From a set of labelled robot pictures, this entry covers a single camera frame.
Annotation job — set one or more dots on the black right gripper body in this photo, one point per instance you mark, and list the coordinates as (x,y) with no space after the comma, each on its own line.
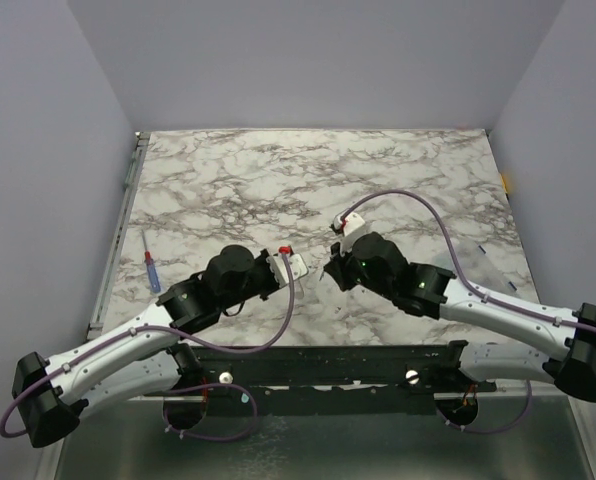
(336,270)

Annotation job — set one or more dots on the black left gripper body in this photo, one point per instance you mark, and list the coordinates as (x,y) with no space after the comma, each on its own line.
(264,279)

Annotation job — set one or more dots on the clear plastic key organizer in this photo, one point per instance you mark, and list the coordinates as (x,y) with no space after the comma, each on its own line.
(301,288)

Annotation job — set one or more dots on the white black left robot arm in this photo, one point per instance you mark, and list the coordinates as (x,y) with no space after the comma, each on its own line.
(52,394)

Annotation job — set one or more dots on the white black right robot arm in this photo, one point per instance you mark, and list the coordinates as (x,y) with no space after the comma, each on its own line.
(555,345)

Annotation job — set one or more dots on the clear plastic storage box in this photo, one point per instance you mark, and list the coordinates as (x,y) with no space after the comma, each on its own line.
(479,269)

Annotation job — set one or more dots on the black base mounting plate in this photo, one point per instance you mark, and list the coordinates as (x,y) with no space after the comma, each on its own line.
(319,380)

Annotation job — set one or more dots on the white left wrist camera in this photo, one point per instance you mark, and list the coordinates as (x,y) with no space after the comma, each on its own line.
(287,265)

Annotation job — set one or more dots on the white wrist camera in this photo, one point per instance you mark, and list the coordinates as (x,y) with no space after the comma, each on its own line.
(349,229)
(287,265)

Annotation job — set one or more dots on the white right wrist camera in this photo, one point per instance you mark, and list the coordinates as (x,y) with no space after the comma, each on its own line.
(349,229)

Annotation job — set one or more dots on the blue red handled screwdriver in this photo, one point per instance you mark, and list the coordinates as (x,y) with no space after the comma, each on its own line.
(152,275)

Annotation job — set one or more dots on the left side metal rail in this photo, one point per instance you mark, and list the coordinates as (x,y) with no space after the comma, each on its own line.
(129,190)

